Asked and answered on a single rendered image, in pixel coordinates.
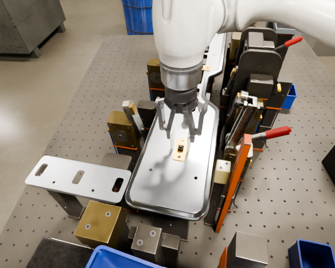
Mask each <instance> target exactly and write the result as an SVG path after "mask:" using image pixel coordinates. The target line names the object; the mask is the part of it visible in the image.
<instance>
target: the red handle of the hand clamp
mask: <svg viewBox="0 0 335 268"><path fill-rule="evenodd" d="M290 132H292V131H291V127H288V126H284V127H280V128H276V129H272V130H267V131H265V132H261V133H257V134H254V135H252V142H255V141H260V140H264V139H272V138H276V137H281V136H286V135H290ZM242 139H243V137H241V139H240V140H239V142H238V144H237V146H239V145H241V142H242Z"/></svg>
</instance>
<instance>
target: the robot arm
mask: <svg viewBox="0 0 335 268"><path fill-rule="evenodd" d="M152 18H153V32H154V40H155V46H156V48H157V51H158V54H159V57H160V60H159V62H160V70H161V81H162V83H163V85H164V86H165V97H164V98H160V97H157V98H156V100H155V103H154V106H155V108H156V109H157V115H158V123H159V128H160V130H165V131H166V136H167V139H170V146H171V149H173V148H174V143H175V131H174V127H172V124H173V120H174V116H175V114H183V115H185V119H186V120H187V125H188V129H189V131H188V136H187V152H189V151H190V146H191V143H194V141H195V135H198V136H201V135H202V129H203V122H204V115H205V114H206V112H207V110H208V103H207V102H205V103H201V102H199V100H198V98H197V87H198V84H199V83H200V81H201V79H202V66H203V56H204V51H205V49H206V48H207V47H208V46H209V45H210V43H211V41H212V39H213V37H214V36H215V34H223V33H227V32H234V31H244V30H245V29H246V28H247V27H248V26H249V25H250V24H252V23H255V22H275V23H280V24H284V25H286V26H289V27H291V28H293V29H296V30H298V31H300V32H302V33H304V34H306V35H308V36H310V37H312V38H314V39H316V40H318V41H320V42H322V43H324V44H326V45H328V46H330V47H332V48H334V49H335V0H153V4H152ZM164 104H166V105H167V107H168V108H169V109H170V110H171V113H170V117H169V121H168V124H166V123H165V112H164ZM196 107H198V111H199V113H200V114H199V120H198V128H196V127H195V123H194V118H193V115H192V110H194V109H195V108H196Z"/></svg>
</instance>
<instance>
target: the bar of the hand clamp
mask: <svg viewBox="0 0 335 268"><path fill-rule="evenodd" d="M239 106H242V109H241V111H240V113H239V115H238V117H237V119H236V121H235V123H234V125H233V128H232V130H231V132H230V134H229V136H228V138H227V140H226V142H225V144H227V143H228V144H227V146H235V147H236V146H237V144H238V142H239V140H240V139H241V137H242V136H243V134H244V132H245V130H246V128H247V127H248V125H249V123H250V121H251V119H252V118H253V116H254V114H255V112H258V110H260V111H262V110H263V106H260V104H258V99H257V97H254V96H248V97H247V99H246V100H245V101H244V102H241V98H240V97H239V96H237V97H235V98H234V101H233V105H232V107H233V108H234V109H237V108H239ZM228 141H229V142H228Z"/></svg>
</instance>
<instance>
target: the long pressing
mask: <svg viewBox="0 0 335 268"><path fill-rule="evenodd" d="M227 34H228V33H222V34H217V33H216V34H215V36H214V37H213V39H212V41H211V43H210V45H209V50H208V53H204V55H207V59H206V63H205V65H209V66H211V70H210V71H204V73H203V77H202V81H201V84H198V87H197V89H199V94H198V97H197V98H198V100H199V102H201V103H205V102H207V103H208V110H207V112H206V114H205V115H204V122H203V129H202V135H201V136H198V135H195V141H194V143H191V146H190V151H189V152H187V153H186V158H185V161H177V160H173V159H172V156H173V153H174V149H175V145H176V142H177V139H178V138H181V139H187V136H188V131H189V129H188V125H187V124H184V123H183V114H175V116H174V120H173V124H172V127H174V131H175V143H174V148H173V149H171V146H170V139H167V136H166V131H165V130H160V128H159V123H158V115H157V112H156V115H155V117H154V120H153V123H152V125H151V128H150V130H149V133H148V135H147V138H146V140H145V143H144V145H143V148H142V150H141V153H140V155H139V158H138V161H137V164H136V166H135V169H134V171H133V174H132V176H131V179H130V181H129V184H128V186H127V189H126V191H125V201H126V203H127V204H128V205H129V206H130V207H132V208H135V209H138V210H142V211H147V212H152V213H157V214H162V215H167V216H171V217H176V218H180V219H184V220H189V221H199V220H201V219H203V218H204V217H205V216H206V215H207V214H208V210H209V207H210V199H211V190H212V181H213V171H214V162H215V153H216V144H217V135H218V130H219V121H220V110H219V108H218V107H217V106H215V105H214V104H213V103H212V102H210V101H209V100H208V99H207V98H206V93H207V87H208V82H209V80H210V79H212V78H214V77H217V76H219V75H221V74H222V71H223V63H224V55H225V47H226V42H227ZM164 112H165V123H166V124H168V121H169V117H170V113H171V110H170V109H169V108H168V107H167V105H166V104H164ZM199 114H200V113H199V111H198V107H196V108H195V111H194V112H192V115H193V118H194V123H195V127H196V128H198V120H199ZM149 169H152V171H149ZM194 177H197V178H198V179H197V180H195V179H194Z"/></svg>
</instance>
